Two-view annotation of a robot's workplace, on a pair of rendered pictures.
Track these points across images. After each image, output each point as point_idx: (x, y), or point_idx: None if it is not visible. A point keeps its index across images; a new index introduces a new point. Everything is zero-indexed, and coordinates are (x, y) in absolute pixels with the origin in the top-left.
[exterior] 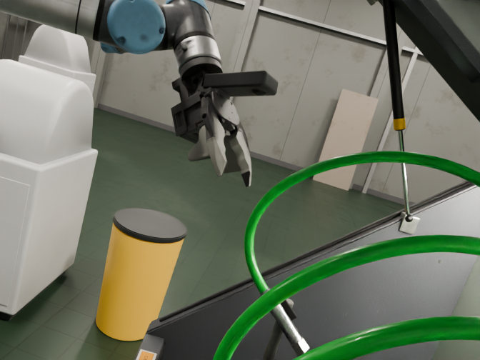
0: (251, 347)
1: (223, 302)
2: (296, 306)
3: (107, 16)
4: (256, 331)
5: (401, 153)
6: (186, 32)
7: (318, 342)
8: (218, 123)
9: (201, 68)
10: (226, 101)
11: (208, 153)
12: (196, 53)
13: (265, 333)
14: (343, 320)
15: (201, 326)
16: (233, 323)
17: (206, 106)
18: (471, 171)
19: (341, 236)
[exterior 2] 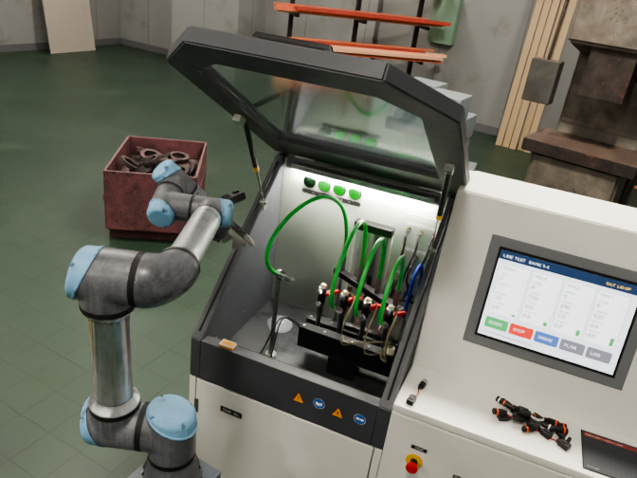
0: (232, 303)
1: (222, 296)
2: (242, 271)
3: (223, 220)
4: (232, 296)
5: (308, 201)
6: (192, 190)
7: (249, 278)
8: None
9: None
10: None
11: (247, 241)
12: None
13: (235, 293)
14: (254, 261)
15: (217, 314)
16: (333, 281)
17: (234, 223)
18: (325, 195)
19: (242, 228)
